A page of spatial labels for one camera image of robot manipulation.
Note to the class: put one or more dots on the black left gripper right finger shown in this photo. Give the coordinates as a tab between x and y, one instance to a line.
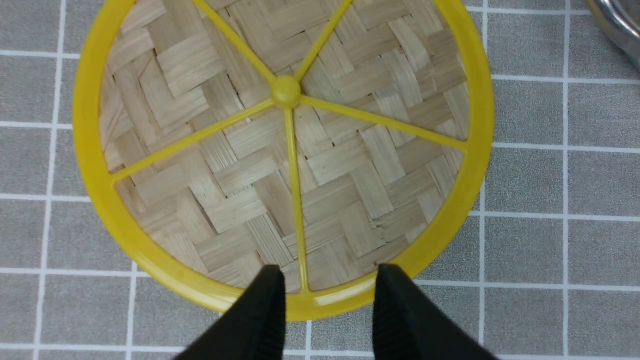
407	325

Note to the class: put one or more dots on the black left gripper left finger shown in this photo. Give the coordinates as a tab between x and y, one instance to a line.
254	328

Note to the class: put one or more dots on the yellow bamboo steamer lid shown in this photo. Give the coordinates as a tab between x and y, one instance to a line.
326	137

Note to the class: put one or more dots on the stainless steel pot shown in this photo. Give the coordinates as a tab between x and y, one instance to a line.
620	22

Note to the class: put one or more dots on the grey checked tablecloth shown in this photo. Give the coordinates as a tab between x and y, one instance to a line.
546	267

